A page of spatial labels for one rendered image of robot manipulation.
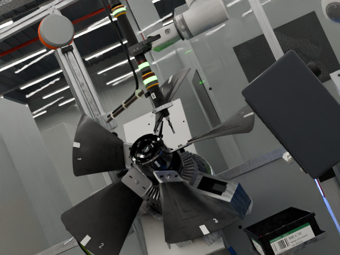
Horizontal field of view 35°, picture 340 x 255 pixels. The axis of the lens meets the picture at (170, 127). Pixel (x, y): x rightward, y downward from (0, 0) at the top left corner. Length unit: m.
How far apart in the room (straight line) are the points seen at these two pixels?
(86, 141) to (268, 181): 0.90
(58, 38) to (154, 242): 1.05
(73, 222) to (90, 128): 0.36
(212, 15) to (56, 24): 0.97
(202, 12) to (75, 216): 0.75
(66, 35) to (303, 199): 1.27
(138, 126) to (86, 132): 0.32
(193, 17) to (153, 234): 0.75
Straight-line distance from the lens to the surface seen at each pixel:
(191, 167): 1.84
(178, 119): 2.14
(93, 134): 1.93
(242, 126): 1.66
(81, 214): 1.77
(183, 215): 1.60
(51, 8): 2.69
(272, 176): 2.47
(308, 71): 0.91
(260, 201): 2.48
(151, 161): 1.70
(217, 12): 1.73
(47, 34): 2.50
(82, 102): 2.43
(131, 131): 2.22
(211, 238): 1.79
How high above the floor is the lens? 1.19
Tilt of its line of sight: 2 degrees up
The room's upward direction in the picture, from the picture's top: 24 degrees counter-clockwise
